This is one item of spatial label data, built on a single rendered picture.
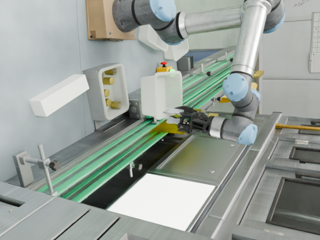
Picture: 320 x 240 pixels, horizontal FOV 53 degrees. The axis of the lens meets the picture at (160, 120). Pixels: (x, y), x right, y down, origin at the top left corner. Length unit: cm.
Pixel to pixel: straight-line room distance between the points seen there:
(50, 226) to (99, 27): 97
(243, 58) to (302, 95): 645
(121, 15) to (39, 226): 100
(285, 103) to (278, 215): 643
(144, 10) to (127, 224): 98
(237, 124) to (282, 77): 635
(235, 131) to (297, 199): 38
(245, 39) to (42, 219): 80
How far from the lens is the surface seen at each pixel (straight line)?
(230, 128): 111
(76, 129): 138
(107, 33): 136
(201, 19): 138
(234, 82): 101
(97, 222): 55
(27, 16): 123
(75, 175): 113
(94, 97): 138
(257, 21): 113
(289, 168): 149
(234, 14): 134
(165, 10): 133
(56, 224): 58
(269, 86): 753
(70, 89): 125
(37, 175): 115
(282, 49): 733
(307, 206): 128
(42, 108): 118
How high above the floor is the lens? 170
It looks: 29 degrees down
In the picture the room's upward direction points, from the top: 95 degrees clockwise
